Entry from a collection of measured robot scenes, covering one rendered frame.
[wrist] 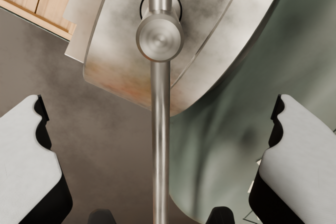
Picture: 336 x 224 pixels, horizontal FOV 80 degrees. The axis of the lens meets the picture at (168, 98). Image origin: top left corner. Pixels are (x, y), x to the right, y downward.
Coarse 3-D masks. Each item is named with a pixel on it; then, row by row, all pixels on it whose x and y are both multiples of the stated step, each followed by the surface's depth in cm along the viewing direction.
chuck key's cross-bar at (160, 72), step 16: (160, 0) 10; (160, 64) 11; (160, 80) 12; (160, 96) 12; (160, 112) 13; (160, 128) 13; (160, 144) 13; (160, 160) 14; (160, 176) 14; (160, 192) 14; (160, 208) 15
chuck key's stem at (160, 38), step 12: (156, 12) 9; (168, 12) 9; (144, 24) 9; (156, 24) 9; (168, 24) 9; (144, 36) 9; (156, 36) 9; (168, 36) 9; (180, 36) 9; (144, 48) 9; (156, 48) 9; (168, 48) 9; (180, 48) 9; (156, 60) 10; (168, 60) 10
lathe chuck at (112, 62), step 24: (120, 0) 16; (192, 0) 16; (216, 0) 16; (96, 24) 17; (120, 24) 17; (192, 24) 17; (96, 48) 19; (120, 48) 18; (192, 48) 18; (96, 72) 22; (120, 72) 21; (144, 72) 20; (120, 96) 27; (144, 96) 24
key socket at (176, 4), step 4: (144, 0) 16; (172, 0) 16; (176, 0) 16; (144, 4) 16; (172, 4) 16; (176, 4) 16; (140, 8) 16; (144, 8) 16; (176, 8) 16; (180, 8) 16; (140, 12) 16; (144, 12) 16; (176, 12) 16; (180, 12) 17
